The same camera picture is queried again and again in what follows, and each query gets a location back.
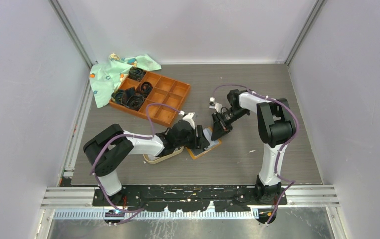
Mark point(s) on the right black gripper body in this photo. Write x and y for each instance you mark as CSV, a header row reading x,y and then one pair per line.
x,y
232,114

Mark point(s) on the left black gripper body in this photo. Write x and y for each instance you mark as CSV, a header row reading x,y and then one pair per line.
x,y
191,141

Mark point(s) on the orange leather card holder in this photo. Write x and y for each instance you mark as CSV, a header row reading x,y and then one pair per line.
x,y
198,153

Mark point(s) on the oval wooden card tray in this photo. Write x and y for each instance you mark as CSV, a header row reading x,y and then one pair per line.
x,y
154,159

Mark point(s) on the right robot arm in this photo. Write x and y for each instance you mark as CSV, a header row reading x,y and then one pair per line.
x,y
277,126

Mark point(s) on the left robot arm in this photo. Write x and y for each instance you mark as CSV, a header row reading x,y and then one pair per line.
x,y
106,151

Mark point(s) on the orange compartment organizer tray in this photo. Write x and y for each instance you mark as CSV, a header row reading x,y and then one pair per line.
x,y
167,95

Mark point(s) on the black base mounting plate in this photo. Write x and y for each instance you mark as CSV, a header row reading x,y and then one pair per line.
x,y
193,198

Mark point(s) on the rolled dark belt middle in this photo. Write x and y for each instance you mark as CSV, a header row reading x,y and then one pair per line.
x,y
145,88

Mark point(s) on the rolled dark belt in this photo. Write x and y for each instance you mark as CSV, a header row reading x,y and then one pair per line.
x,y
145,88
117,96
132,99
136,74

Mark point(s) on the rolled dark belt front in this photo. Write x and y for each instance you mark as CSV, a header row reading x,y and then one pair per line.
x,y
132,99

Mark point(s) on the rolled dark belt left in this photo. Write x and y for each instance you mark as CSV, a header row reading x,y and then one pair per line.
x,y
117,96

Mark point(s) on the rolled dark belt top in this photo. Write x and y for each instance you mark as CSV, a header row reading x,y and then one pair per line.
x,y
136,74

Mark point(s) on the green patterned cloth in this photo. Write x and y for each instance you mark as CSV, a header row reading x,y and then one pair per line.
x,y
107,77

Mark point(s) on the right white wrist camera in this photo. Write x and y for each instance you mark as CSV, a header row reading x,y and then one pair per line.
x,y
213,104

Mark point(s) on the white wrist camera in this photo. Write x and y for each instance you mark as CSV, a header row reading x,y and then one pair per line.
x,y
213,104
190,117

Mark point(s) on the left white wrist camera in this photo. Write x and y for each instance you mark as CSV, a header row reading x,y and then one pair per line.
x,y
190,117

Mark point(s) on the white slotted cable duct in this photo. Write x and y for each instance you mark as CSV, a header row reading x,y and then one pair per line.
x,y
105,214

